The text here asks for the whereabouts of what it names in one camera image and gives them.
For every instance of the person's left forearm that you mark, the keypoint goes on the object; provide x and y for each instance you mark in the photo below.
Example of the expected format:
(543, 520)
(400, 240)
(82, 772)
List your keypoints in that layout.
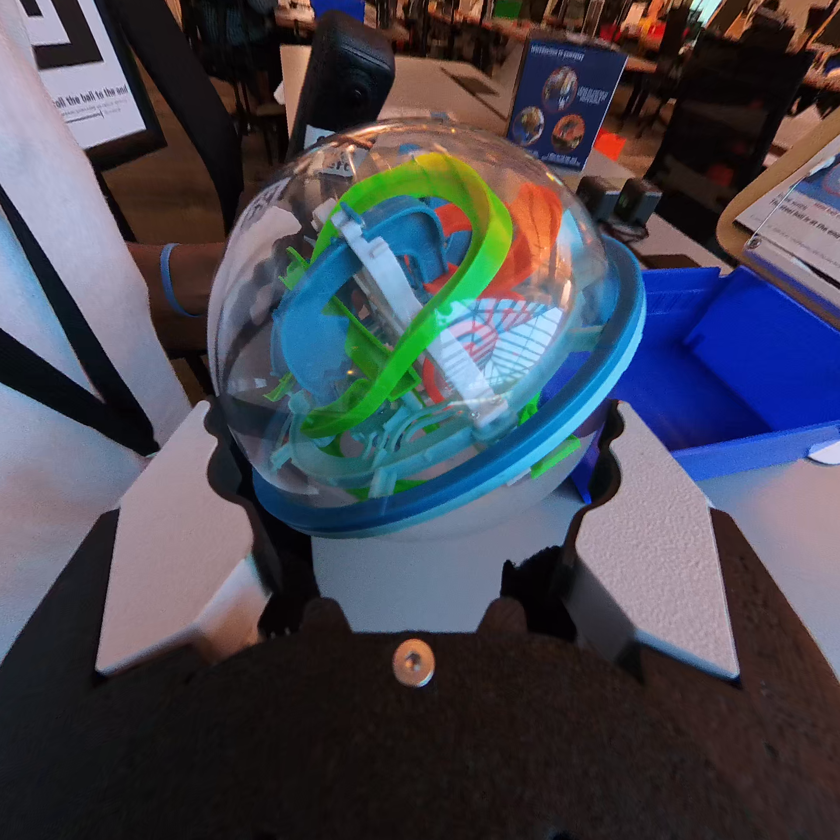
(190, 328)

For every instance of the blue plastic bin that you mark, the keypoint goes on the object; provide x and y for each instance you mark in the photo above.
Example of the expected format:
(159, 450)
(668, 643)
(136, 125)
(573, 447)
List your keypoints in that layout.
(754, 354)

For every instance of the clear maze ball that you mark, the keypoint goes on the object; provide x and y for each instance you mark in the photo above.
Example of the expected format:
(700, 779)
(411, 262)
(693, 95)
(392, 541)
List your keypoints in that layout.
(420, 328)

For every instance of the white cloth sleeve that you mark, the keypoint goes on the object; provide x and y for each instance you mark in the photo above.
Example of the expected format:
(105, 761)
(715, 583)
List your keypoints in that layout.
(46, 229)

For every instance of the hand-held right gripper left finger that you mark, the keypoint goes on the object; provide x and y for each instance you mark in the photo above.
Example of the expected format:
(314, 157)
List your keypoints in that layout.
(170, 538)

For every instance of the black framed sign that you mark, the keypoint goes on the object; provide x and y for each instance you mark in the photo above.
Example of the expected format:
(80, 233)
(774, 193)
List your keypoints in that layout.
(92, 85)

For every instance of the black office chair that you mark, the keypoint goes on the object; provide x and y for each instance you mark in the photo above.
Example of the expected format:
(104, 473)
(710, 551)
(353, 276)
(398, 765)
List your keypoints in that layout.
(728, 124)

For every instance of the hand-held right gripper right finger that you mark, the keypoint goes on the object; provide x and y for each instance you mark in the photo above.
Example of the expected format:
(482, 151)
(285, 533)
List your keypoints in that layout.
(656, 551)

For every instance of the wooden clipboard with paper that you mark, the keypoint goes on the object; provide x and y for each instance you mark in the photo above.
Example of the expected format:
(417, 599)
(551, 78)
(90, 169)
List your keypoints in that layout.
(807, 216)

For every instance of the black power adapter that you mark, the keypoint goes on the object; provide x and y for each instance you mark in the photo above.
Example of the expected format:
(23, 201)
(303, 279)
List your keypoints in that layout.
(598, 197)
(640, 200)

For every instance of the blue wristband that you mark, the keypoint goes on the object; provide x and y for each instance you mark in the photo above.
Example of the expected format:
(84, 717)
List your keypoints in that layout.
(165, 282)

